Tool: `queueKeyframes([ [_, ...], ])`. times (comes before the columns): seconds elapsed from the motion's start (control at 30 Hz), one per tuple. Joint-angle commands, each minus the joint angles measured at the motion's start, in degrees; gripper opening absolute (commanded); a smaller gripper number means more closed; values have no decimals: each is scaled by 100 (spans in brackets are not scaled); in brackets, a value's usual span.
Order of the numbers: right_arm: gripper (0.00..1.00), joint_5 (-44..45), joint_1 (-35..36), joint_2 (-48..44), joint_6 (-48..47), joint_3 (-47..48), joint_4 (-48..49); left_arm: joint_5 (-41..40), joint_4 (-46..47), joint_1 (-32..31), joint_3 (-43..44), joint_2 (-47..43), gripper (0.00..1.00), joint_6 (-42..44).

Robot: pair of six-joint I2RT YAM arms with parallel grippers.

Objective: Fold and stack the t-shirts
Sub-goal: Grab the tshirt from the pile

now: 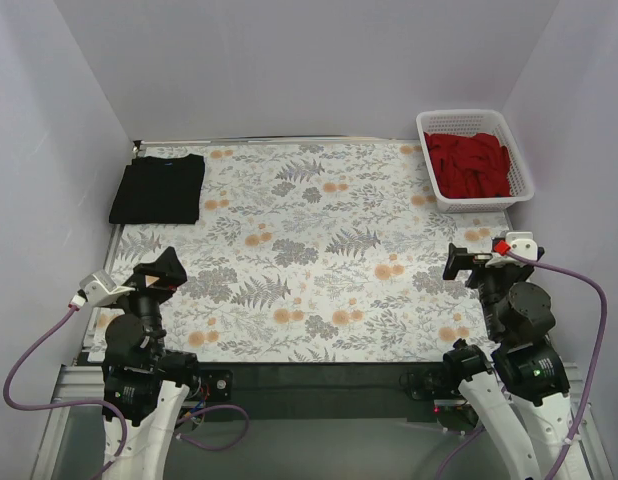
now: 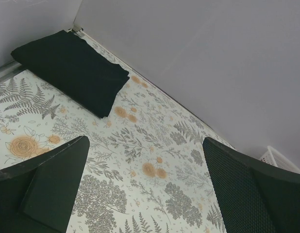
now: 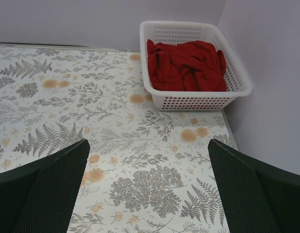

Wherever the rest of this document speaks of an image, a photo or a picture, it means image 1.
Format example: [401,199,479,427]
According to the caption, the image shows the folded black t-shirt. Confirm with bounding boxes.
[109,154,205,225]

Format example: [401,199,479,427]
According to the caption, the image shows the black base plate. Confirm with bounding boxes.
[398,367,462,400]
[187,369,234,403]

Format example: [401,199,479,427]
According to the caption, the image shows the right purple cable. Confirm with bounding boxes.
[433,249,609,480]

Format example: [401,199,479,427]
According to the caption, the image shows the white plastic laundry basket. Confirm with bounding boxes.
[416,109,534,213]

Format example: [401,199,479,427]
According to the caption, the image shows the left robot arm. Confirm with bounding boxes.
[99,247,202,479]

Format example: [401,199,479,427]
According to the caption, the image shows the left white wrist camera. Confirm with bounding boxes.
[69,269,134,309]

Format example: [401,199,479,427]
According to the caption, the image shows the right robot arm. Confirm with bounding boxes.
[441,237,570,479]

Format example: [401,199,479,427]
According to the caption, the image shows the aluminium frame rail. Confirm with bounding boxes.
[31,361,613,479]

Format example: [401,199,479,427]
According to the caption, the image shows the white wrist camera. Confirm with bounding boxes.
[69,269,134,309]
[487,231,544,267]

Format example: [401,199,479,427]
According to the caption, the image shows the purple cable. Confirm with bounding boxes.
[2,299,250,480]
[433,249,609,480]

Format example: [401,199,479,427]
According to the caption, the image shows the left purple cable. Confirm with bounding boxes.
[2,299,250,480]

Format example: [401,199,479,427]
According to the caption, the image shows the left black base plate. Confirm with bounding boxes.
[187,369,234,403]

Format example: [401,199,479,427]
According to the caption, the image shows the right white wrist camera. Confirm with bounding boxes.
[487,231,544,267]

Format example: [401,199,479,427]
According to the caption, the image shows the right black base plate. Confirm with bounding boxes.
[398,367,462,400]

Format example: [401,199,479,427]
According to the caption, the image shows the red t-shirts in basket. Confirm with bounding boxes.
[425,133,511,199]

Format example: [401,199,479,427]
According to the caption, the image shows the floral patterned table mat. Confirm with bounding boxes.
[106,142,508,363]

